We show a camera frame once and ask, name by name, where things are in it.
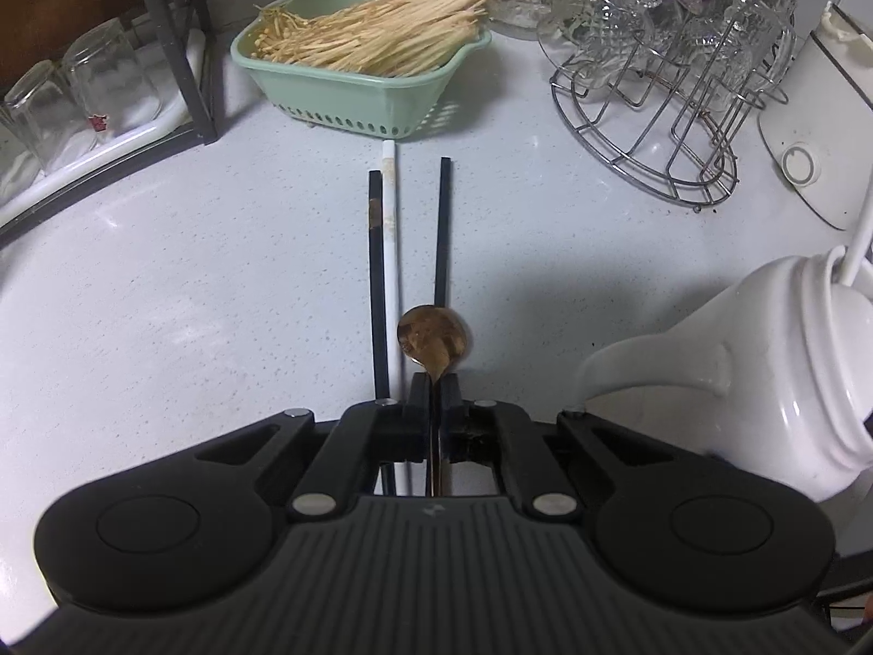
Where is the brown wooden spoon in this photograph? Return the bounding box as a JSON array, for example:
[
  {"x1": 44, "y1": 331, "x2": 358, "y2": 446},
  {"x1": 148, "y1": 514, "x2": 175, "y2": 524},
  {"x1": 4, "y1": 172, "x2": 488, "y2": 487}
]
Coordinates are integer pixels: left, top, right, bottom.
[{"x1": 397, "y1": 305, "x2": 469, "y2": 497}]

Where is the black chopstick left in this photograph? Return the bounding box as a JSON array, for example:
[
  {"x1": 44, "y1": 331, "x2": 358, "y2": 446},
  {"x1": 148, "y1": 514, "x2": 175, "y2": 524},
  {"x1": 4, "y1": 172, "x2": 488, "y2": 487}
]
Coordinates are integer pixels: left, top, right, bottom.
[{"x1": 367, "y1": 170, "x2": 391, "y2": 401}]

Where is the black chopstick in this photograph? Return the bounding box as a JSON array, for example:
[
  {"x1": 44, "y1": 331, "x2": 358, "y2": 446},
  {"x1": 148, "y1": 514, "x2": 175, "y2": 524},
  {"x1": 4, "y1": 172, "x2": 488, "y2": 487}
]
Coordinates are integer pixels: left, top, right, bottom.
[
  {"x1": 367, "y1": 170, "x2": 391, "y2": 401},
  {"x1": 434, "y1": 157, "x2": 451, "y2": 306}
]

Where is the black chopstick right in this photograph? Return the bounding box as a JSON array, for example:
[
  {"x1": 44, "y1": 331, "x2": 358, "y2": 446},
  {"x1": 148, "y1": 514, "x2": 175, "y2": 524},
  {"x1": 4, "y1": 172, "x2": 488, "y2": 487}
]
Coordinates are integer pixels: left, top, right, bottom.
[{"x1": 434, "y1": 157, "x2": 451, "y2": 306}]

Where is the white chopstick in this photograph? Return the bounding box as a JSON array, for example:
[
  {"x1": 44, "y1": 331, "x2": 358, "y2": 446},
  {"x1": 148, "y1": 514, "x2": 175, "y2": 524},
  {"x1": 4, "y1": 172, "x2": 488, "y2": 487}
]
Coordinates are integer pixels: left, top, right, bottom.
[{"x1": 382, "y1": 139, "x2": 405, "y2": 401}]

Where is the green plastic basket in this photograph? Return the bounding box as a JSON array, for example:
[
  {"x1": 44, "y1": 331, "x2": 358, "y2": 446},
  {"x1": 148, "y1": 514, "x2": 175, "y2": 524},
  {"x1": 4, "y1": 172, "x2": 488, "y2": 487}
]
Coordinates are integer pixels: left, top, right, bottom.
[{"x1": 231, "y1": 0, "x2": 491, "y2": 139}]

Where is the white ceramic jug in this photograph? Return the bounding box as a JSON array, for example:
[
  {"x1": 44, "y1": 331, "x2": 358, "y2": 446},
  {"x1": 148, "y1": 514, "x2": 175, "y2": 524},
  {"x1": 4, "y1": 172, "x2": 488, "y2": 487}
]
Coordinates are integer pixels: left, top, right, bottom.
[{"x1": 576, "y1": 246, "x2": 871, "y2": 501}]

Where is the bundle of bamboo sticks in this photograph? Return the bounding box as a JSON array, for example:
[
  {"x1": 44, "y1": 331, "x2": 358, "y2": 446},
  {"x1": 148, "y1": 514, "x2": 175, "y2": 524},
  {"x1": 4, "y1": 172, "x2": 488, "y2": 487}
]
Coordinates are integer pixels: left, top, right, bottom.
[{"x1": 252, "y1": 0, "x2": 487, "y2": 79}]

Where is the clear glass cup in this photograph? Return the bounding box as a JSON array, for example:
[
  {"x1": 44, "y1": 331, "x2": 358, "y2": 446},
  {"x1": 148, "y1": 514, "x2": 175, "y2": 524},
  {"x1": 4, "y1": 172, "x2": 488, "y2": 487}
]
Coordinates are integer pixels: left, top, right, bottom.
[{"x1": 537, "y1": 0, "x2": 685, "y2": 89}]

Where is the upside-down drinking glass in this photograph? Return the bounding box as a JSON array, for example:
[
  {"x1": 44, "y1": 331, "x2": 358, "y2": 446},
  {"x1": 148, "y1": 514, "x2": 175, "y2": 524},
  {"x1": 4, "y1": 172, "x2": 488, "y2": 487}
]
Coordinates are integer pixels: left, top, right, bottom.
[
  {"x1": 3, "y1": 59, "x2": 98, "y2": 175},
  {"x1": 61, "y1": 18, "x2": 162, "y2": 139}
]

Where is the white appliance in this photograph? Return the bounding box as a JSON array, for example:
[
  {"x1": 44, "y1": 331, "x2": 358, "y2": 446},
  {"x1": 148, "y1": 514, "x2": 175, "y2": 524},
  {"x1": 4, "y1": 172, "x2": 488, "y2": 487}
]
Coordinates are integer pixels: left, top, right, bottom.
[{"x1": 757, "y1": 3, "x2": 871, "y2": 231}]

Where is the wire glass rack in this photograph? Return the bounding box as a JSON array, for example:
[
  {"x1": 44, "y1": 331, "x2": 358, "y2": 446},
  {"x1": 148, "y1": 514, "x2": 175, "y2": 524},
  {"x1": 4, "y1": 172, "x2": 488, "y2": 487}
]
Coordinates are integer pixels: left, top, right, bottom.
[{"x1": 549, "y1": 0, "x2": 796, "y2": 210}]

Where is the black metal shelf frame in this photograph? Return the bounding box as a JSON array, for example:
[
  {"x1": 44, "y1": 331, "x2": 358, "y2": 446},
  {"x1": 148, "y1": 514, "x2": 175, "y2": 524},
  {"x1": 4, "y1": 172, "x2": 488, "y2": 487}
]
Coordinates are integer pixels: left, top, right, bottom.
[{"x1": 2, "y1": 0, "x2": 219, "y2": 246}]

